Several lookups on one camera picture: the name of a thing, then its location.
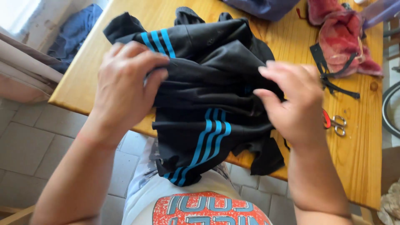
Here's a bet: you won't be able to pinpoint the person's left hand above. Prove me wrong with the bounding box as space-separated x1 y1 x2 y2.
80 41 171 148

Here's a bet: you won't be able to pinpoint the person's right hand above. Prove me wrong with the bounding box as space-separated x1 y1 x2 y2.
253 60 326 149

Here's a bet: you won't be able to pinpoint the black garment with blue stripes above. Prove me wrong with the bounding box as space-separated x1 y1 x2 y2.
103 7 290 187

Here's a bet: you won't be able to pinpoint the blue cloth heap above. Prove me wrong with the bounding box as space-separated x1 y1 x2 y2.
47 3 104 74

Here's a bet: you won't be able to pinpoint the red pink cloth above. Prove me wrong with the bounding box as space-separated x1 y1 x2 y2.
307 0 384 78

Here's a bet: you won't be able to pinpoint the black round rim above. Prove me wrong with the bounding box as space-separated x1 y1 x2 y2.
381 81 400 140

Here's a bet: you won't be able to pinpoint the beige curtain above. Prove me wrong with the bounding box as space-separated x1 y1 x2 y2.
0 31 64 104

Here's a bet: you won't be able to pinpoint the purple blue fabric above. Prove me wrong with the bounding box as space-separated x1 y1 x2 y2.
222 0 301 22

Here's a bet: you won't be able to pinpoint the cardboard box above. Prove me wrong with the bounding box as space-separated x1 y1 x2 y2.
381 146 400 196

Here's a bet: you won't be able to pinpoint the sheer lilac fabric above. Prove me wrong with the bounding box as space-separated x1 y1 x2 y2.
362 0 400 31

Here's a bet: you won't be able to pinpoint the white t-shirt with red print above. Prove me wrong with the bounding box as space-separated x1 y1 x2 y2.
121 136 273 225

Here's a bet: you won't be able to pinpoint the beige crumpled cloth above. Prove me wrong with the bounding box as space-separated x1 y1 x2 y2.
377 179 400 225

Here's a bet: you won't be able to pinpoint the wooden chair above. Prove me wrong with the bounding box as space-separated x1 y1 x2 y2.
0 205 35 225

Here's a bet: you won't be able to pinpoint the red-handled scissors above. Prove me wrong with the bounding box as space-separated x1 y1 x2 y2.
322 108 348 137

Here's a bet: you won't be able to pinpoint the black fabric strap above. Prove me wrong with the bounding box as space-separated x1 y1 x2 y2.
309 43 362 100

